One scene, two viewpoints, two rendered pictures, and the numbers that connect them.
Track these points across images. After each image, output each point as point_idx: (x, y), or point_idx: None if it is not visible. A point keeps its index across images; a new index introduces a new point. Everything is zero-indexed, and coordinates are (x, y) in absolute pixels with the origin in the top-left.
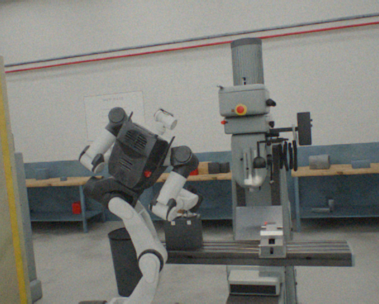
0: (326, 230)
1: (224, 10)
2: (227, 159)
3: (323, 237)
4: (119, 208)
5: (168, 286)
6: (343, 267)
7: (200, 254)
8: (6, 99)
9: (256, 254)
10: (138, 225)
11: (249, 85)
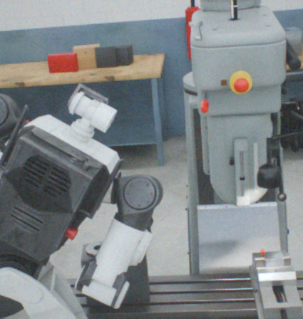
0: (295, 156)
1: None
2: (126, 37)
3: (292, 169)
4: (14, 288)
5: None
6: None
7: (153, 317)
8: None
9: (251, 312)
10: (53, 310)
11: (258, 35)
